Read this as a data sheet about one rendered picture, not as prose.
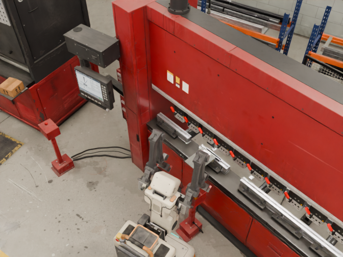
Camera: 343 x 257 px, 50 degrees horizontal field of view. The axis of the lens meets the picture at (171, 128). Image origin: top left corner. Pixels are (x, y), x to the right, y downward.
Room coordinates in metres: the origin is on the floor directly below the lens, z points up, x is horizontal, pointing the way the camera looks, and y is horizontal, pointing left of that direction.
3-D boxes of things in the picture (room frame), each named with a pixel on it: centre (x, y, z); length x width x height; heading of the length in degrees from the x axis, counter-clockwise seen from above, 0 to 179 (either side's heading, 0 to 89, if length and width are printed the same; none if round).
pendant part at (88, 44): (3.02, 0.77, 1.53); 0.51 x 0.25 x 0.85; 55
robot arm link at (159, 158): (2.10, 0.11, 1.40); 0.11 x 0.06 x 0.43; 57
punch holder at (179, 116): (2.70, -0.11, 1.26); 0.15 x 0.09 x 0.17; 43
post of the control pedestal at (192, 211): (2.06, -0.22, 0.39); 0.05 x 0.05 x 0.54; 40
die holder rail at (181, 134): (2.80, -0.02, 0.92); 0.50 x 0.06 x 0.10; 43
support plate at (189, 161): (2.29, -0.29, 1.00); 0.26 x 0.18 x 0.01; 133
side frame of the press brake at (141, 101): (3.23, 0.14, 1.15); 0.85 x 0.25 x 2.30; 133
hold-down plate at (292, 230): (1.61, -1.04, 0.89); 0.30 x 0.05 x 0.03; 43
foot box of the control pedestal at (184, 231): (2.04, -0.20, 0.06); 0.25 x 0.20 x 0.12; 130
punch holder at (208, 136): (2.41, -0.38, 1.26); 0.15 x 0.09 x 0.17; 43
